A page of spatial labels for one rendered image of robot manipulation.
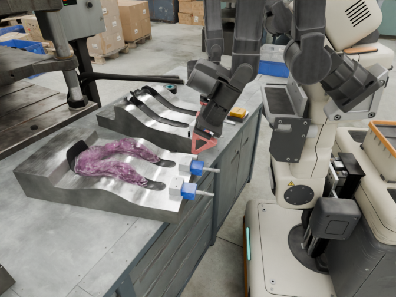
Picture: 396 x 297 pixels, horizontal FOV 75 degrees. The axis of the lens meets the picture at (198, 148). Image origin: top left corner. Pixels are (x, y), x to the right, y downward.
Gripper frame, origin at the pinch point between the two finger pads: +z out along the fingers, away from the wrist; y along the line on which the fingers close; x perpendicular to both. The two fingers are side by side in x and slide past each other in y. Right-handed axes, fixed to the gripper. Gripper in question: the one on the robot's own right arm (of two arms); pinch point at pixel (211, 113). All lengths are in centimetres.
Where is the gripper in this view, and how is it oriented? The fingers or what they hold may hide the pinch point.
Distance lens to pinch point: 104.9
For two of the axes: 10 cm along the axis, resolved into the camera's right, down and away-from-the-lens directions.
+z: -0.1, 8.1, 5.9
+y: -4.9, 5.1, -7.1
